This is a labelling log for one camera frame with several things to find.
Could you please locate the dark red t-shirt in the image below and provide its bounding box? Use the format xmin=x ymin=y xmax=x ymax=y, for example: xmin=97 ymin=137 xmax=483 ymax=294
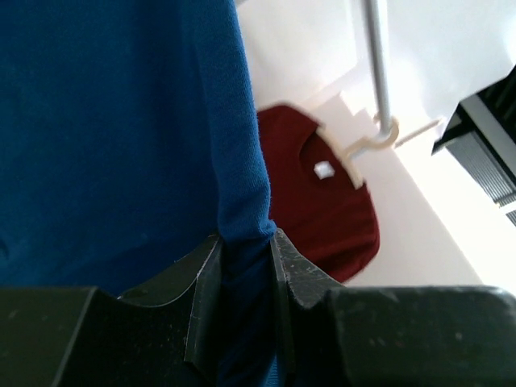
xmin=257 ymin=105 xmax=381 ymax=282

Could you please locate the wooden hanger with shirt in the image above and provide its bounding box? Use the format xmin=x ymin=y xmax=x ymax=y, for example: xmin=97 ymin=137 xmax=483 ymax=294
xmin=316 ymin=118 xmax=400 ymax=189

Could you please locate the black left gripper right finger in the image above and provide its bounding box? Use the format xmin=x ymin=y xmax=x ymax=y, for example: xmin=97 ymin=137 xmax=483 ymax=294
xmin=271 ymin=231 xmax=515 ymax=386

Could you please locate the white clothes rack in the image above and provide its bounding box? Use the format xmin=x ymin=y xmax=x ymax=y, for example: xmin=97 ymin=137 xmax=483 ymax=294
xmin=363 ymin=0 xmax=392 ymax=139

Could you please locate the blue printed t-shirt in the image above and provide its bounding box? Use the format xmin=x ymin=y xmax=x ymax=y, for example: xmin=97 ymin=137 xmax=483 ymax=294
xmin=1 ymin=1 xmax=276 ymax=386

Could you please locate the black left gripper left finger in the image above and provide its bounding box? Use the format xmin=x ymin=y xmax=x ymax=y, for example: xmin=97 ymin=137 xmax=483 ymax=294
xmin=1 ymin=235 xmax=223 ymax=386

